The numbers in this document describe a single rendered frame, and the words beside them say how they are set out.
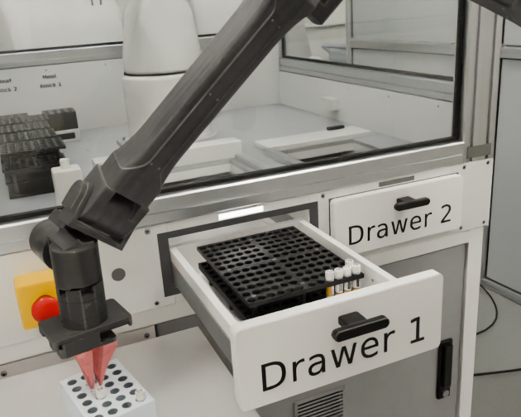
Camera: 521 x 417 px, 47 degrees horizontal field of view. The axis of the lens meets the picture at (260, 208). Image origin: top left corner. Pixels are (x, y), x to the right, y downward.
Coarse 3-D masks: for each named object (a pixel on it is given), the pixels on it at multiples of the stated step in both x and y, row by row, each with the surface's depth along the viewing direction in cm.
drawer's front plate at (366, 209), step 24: (384, 192) 109; (408, 192) 111; (432, 192) 114; (456, 192) 116; (336, 216) 106; (360, 216) 108; (384, 216) 110; (408, 216) 113; (432, 216) 115; (456, 216) 118; (384, 240) 112; (408, 240) 115
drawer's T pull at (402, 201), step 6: (402, 198) 110; (408, 198) 110; (420, 198) 109; (426, 198) 109; (396, 204) 107; (402, 204) 107; (408, 204) 107; (414, 204) 108; (420, 204) 109; (426, 204) 109; (396, 210) 107; (402, 210) 107
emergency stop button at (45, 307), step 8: (48, 296) 84; (32, 304) 84; (40, 304) 83; (48, 304) 84; (56, 304) 84; (32, 312) 84; (40, 312) 84; (48, 312) 84; (56, 312) 85; (40, 320) 84
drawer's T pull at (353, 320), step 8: (352, 312) 72; (344, 320) 70; (352, 320) 70; (360, 320) 70; (368, 320) 70; (376, 320) 69; (384, 320) 70; (336, 328) 68; (344, 328) 68; (352, 328) 68; (360, 328) 69; (368, 328) 69; (376, 328) 70; (336, 336) 68; (344, 336) 68; (352, 336) 68
